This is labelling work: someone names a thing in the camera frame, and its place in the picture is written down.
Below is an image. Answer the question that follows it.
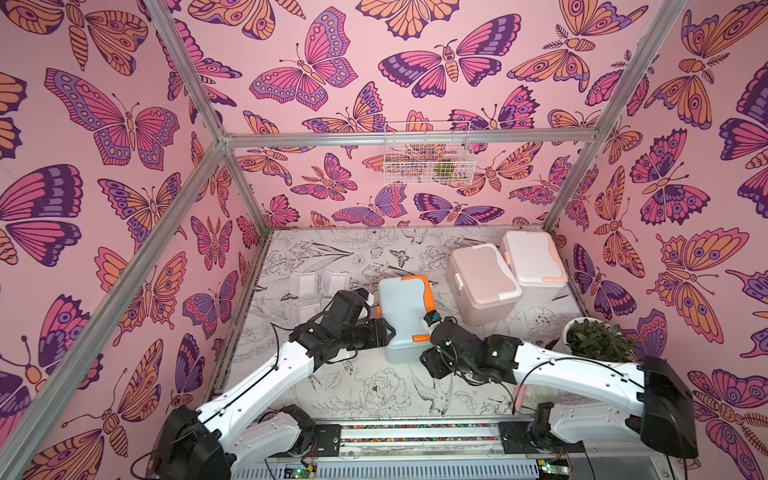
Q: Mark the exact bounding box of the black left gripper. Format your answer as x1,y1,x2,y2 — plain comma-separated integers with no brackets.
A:
338,317,397,350

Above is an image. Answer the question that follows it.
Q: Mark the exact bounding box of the grey and orange first aid box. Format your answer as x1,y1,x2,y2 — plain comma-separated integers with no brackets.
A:
378,275,437,364

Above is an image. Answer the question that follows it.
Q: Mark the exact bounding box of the pink first aid box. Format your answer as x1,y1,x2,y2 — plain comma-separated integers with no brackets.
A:
447,243,522,327

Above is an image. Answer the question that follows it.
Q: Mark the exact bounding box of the white and peach first aid box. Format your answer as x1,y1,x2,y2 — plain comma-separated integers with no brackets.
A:
500,230,568,309

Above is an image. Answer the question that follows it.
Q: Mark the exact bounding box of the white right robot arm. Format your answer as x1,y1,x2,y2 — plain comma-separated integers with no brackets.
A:
420,311,699,459

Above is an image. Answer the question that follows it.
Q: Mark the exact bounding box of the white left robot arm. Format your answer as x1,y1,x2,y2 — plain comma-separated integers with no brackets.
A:
145,289,396,479

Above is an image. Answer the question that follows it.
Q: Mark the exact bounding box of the purple and pink brush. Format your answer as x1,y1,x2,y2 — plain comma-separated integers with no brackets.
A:
512,385,527,413

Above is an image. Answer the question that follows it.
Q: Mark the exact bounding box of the potted green plant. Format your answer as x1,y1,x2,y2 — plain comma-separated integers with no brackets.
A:
562,317,635,363

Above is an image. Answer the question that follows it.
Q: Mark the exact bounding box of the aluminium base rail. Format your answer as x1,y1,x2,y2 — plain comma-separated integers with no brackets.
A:
161,419,679,480

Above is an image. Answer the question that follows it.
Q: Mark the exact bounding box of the white wire basket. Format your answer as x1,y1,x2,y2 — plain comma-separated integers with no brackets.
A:
380,121,476,188

